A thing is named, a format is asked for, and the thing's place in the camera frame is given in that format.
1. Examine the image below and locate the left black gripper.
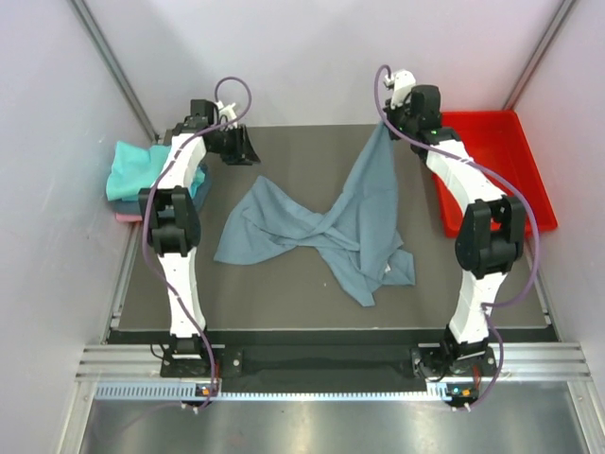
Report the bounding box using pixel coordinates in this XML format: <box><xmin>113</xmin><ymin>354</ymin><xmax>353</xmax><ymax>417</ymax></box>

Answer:
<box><xmin>207</xmin><ymin>124</ymin><xmax>259</xmax><ymax>166</ymax></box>

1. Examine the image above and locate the grey-blue t shirt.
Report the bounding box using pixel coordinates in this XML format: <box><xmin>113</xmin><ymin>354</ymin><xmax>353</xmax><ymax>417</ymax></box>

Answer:
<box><xmin>214</xmin><ymin>124</ymin><xmax>416</xmax><ymax>307</ymax></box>

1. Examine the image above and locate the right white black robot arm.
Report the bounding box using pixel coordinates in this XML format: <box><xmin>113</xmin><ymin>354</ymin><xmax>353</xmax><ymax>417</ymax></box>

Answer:
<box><xmin>383</xmin><ymin>77</ymin><xmax>527</xmax><ymax>378</ymax></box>

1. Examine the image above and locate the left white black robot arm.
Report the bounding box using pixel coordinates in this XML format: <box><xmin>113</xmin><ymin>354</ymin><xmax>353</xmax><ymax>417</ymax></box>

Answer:
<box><xmin>138</xmin><ymin>99</ymin><xmax>260</xmax><ymax>381</ymax></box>

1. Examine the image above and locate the red plastic bin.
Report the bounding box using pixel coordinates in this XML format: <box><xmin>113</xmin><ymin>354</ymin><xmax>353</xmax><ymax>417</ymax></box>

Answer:
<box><xmin>442</xmin><ymin>111</ymin><xmax>558</xmax><ymax>233</ymax></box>

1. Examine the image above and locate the teal folded t shirt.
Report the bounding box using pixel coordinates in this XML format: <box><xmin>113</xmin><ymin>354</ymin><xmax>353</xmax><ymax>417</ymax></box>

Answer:
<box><xmin>104</xmin><ymin>140</ymin><xmax>207</xmax><ymax>201</ymax></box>

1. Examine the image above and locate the pink folded t shirt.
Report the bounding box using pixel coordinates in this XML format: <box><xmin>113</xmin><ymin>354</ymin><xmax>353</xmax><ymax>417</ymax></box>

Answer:
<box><xmin>114</xmin><ymin>213</ymin><xmax>143</xmax><ymax>223</ymax></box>

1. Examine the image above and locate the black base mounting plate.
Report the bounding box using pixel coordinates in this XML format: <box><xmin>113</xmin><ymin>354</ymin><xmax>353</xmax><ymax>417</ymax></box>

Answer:
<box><xmin>160</xmin><ymin>344</ymin><xmax>497</xmax><ymax>378</ymax></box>

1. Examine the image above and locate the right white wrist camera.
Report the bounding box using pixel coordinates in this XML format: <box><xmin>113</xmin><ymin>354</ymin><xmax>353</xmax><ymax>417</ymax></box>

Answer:
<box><xmin>384</xmin><ymin>70</ymin><xmax>416</xmax><ymax>110</ymax></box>

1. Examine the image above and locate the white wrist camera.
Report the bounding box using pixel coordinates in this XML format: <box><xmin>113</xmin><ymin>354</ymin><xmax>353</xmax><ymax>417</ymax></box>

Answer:
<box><xmin>215</xmin><ymin>100</ymin><xmax>237</xmax><ymax>128</ymax></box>
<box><xmin>384</xmin><ymin>70</ymin><xmax>416</xmax><ymax>110</ymax></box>

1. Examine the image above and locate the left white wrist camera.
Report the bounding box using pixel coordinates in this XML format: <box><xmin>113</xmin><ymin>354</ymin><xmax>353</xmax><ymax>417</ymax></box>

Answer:
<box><xmin>215</xmin><ymin>100</ymin><xmax>237</xmax><ymax>128</ymax></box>

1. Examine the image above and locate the grey slotted cable duct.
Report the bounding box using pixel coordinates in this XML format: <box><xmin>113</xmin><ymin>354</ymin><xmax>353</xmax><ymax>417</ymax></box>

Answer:
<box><xmin>94</xmin><ymin>382</ymin><xmax>471</xmax><ymax>403</ymax></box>

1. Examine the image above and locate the aluminium frame rail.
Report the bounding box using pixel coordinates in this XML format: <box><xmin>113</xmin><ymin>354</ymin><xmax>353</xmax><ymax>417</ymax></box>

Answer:
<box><xmin>76</xmin><ymin>342</ymin><xmax>591</xmax><ymax>381</ymax></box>

